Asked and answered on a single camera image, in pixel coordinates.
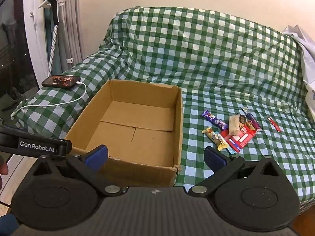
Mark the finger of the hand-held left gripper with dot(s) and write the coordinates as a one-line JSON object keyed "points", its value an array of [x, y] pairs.
{"points": [[66, 148]]}

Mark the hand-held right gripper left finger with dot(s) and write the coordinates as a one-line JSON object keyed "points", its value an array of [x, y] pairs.
{"points": [[96, 156]]}

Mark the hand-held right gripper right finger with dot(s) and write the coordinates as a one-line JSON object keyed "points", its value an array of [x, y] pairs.
{"points": [[214, 159]]}

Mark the light blue stick packet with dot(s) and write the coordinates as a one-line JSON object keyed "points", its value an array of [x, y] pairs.
{"points": [[230, 150]]}

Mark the yellow snack bar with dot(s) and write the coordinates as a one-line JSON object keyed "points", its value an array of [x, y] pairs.
{"points": [[215, 137]]}

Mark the small red packet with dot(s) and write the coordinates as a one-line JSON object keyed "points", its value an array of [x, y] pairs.
{"points": [[224, 135]]}

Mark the large red packet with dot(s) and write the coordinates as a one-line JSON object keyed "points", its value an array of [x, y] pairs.
{"points": [[240, 141]]}

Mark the purple snack bar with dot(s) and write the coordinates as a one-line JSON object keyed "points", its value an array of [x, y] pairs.
{"points": [[215, 121]]}

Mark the clear white rice snack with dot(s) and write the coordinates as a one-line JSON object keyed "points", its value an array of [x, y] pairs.
{"points": [[233, 125]]}

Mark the dark brown chocolate bar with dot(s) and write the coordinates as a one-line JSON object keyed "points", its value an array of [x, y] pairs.
{"points": [[243, 119]]}

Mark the small orange candy bar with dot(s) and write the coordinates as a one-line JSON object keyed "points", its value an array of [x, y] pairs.
{"points": [[251, 125]]}

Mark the brown cardboard box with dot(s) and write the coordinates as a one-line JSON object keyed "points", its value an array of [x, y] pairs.
{"points": [[137, 127]]}

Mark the purple silver stick packet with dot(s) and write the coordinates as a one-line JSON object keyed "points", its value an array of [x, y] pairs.
{"points": [[253, 120]]}

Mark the thin red stick packet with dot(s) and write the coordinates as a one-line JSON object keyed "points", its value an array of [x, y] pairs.
{"points": [[274, 124]]}

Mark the person's left forearm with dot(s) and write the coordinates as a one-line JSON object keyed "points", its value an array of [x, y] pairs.
{"points": [[8, 223]]}

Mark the person's left hand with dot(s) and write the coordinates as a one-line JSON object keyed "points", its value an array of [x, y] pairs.
{"points": [[3, 169]]}

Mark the black smartphone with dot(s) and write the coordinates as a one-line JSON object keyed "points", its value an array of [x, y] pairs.
{"points": [[60, 81]]}

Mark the green checkered cloth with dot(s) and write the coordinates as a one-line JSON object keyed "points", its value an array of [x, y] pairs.
{"points": [[209, 66]]}

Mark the garment steamer stand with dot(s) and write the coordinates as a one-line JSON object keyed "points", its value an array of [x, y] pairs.
{"points": [[70, 29]]}

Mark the white crumpled cloth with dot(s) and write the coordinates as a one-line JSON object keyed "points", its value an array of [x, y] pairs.
{"points": [[306, 54]]}

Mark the white door frame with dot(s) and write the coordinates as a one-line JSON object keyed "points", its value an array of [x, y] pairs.
{"points": [[34, 29]]}

